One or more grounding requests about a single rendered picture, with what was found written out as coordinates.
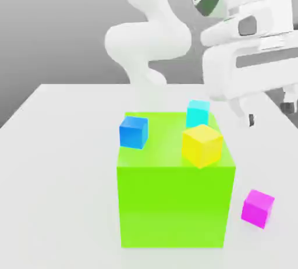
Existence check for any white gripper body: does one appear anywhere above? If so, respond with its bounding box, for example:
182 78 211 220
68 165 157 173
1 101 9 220
201 33 298 102

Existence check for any small cyan cube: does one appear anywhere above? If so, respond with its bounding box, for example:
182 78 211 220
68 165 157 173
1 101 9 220
186 99 211 129

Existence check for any small yellow cube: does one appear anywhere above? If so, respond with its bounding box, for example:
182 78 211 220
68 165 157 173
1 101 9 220
182 123 224 169

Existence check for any small magenta cube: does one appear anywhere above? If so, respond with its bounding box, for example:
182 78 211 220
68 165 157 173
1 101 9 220
240 189 276 230

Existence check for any small blue cube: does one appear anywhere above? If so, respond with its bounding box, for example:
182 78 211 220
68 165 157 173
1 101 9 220
119 115 149 150

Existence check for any large green box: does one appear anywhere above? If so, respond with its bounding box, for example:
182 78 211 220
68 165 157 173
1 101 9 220
116 111 236 249

